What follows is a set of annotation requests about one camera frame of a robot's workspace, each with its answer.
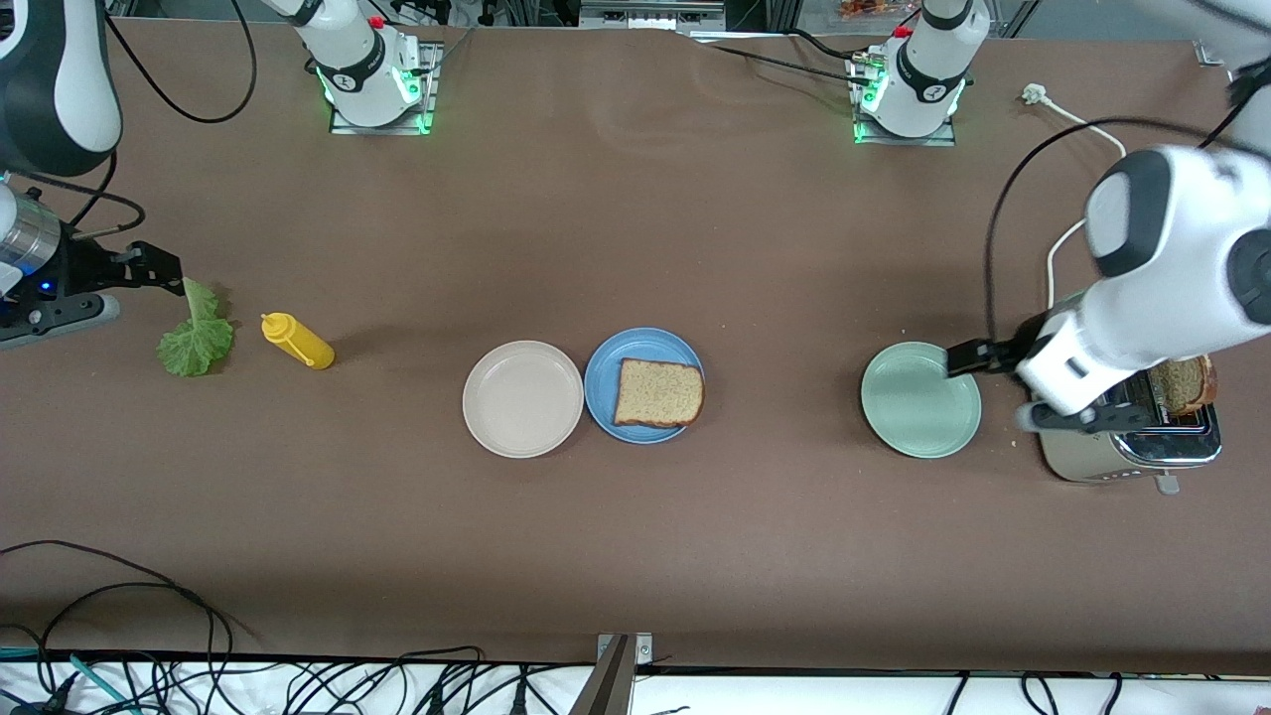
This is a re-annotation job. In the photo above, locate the teal cable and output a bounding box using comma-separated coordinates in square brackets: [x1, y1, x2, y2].
[0, 645, 132, 714]

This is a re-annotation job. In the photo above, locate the beige round plate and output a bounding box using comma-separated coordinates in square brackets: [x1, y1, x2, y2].
[462, 341, 585, 460]

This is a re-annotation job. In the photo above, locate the yellow squeeze sauce bottle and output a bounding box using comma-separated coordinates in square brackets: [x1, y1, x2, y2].
[260, 312, 337, 370]

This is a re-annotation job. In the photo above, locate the long black looped cable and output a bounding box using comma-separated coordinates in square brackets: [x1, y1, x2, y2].
[0, 540, 235, 715]

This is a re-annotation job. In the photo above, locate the brown toast bread slice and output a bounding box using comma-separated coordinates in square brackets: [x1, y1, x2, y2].
[1152, 356, 1218, 416]
[613, 358, 706, 429]

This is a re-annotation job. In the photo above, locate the light green round plate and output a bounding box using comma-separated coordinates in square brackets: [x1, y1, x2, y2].
[860, 342, 983, 460]

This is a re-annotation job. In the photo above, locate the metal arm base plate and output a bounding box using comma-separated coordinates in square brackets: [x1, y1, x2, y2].
[330, 42, 439, 136]
[849, 50, 957, 148]

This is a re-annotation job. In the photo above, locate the blue round plate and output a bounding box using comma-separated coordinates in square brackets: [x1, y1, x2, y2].
[584, 328, 707, 445]

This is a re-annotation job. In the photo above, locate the thin black cable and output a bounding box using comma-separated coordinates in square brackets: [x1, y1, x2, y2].
[784, 28, 873, 63]
[690, 42, 875, 90]

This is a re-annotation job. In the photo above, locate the metal table edge bracket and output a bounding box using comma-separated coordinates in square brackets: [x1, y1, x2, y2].
[568, 633, 654, 715]

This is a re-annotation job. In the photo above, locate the white toaster power cable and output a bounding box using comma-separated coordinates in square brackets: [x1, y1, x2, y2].
[1023, 84, 1129, 314]

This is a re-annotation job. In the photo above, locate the beige chrome two-slot toaster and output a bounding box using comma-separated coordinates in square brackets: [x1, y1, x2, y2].
[1026, 293, 1224, 496]

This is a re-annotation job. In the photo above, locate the grey metal box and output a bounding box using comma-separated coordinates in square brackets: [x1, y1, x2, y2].
[579, 0, 727, 29]

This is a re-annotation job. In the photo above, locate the green lettuce leaf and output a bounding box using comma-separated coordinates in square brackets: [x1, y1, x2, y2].
[157, 277, 236, 378]

